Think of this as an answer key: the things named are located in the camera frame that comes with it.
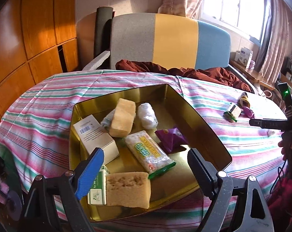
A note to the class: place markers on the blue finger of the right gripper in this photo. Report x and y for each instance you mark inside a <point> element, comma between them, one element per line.
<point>277,124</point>

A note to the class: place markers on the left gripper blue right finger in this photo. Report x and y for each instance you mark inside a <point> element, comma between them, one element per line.
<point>204,172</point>

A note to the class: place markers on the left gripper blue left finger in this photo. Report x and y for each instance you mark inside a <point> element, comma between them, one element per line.
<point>86,172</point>

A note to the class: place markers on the purple snack packet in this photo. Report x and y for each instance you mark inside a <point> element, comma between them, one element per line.
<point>248,112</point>
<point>171,139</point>

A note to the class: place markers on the grey white cloth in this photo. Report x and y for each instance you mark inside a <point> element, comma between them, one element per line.
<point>106,122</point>

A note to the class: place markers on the yellow sponge block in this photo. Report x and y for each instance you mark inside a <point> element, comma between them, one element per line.
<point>123,118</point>
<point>128,189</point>

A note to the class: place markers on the green white snack package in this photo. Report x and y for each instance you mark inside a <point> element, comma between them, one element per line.
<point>153,159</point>

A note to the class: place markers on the white plastic bag ball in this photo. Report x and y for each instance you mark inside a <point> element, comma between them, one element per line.
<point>147,116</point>

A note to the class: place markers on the person's right hand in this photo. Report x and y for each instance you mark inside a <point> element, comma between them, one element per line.
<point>285,144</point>

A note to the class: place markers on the white cardboard box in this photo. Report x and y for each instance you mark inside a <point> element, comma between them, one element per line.
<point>92,135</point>

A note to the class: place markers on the green white small carton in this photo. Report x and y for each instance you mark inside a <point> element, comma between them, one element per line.
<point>97,192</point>

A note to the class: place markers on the gold metal tray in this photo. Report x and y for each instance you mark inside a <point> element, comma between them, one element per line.
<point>171,110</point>

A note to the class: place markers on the yellow knitted mini hat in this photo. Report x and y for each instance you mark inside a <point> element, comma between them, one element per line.
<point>243,100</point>

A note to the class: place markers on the wooden bedside table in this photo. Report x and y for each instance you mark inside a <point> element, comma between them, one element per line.
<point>251,75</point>

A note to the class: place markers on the pink striped curtain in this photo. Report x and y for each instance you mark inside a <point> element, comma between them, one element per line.
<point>275,41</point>

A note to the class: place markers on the striped bed sheet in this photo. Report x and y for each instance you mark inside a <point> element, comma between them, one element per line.
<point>38,130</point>

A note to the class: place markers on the white appliance box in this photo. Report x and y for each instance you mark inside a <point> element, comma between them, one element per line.
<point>244,57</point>

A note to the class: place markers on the dark red blanket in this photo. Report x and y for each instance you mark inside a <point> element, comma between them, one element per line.
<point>217,75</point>

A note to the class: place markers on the window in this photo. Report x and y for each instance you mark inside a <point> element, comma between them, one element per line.
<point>244,17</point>

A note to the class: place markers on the grey yellow blue headboard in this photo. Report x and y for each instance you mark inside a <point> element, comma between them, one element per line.
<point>168,40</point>

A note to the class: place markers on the wooden wardrobe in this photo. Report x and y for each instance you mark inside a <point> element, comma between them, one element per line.
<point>37,40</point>

